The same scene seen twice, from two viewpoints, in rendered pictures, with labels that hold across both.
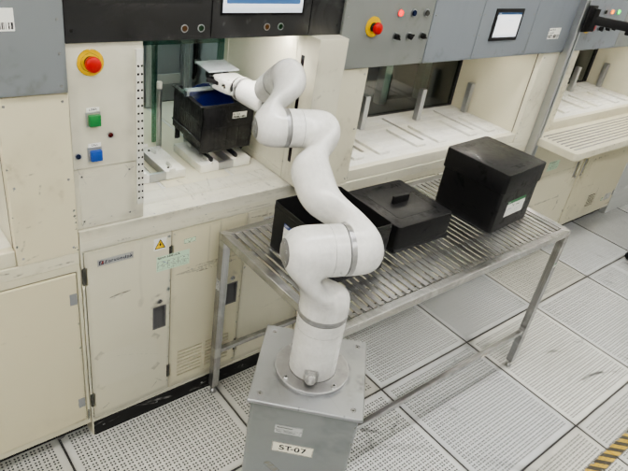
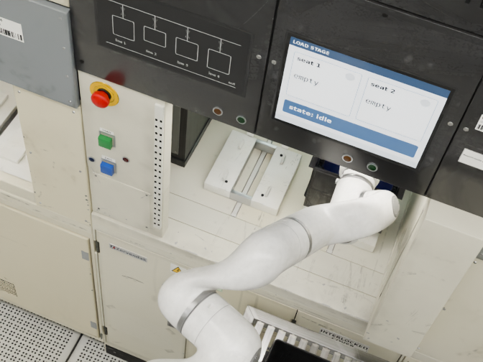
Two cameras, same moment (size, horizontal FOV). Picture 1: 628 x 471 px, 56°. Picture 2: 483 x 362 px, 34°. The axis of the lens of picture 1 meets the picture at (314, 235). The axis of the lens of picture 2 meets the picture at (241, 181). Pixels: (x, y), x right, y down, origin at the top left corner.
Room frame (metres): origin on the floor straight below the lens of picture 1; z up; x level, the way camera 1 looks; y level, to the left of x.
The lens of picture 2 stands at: (1.11, -0.47, 2.59)
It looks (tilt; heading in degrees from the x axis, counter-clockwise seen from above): 53 degrees down; 58
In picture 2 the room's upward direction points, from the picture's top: 9 degrees clockwise
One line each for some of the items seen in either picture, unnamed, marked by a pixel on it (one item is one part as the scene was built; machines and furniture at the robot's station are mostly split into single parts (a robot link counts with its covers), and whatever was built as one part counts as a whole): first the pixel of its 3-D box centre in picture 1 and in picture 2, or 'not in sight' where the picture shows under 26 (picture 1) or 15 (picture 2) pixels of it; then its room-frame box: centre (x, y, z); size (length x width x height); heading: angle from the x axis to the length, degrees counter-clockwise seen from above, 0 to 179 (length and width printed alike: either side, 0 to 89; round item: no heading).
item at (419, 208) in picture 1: (397, 209); not in sight; (1.94, -0.29, 0.83); 0.29 x 0.29 x 0.13; 43
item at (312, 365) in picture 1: (317, 341); not in sight; (1.11, -0.05, 0.85); 0.19 x 0.19 x 0.18
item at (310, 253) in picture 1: (317, 272); not in sight; (1.10, -0.02, 1.07); 0.19 x 0.12 x 0.24; 113
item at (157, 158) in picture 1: (144, 164); (254, 170); (1.83, 0.63, 0.89); 0.22 x 0.21 x 0.04; 44
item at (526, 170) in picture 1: (488, 182); not in sight; (2.20, -0.66, 0.89); 0.29 x 0.29 x 0.25; 48
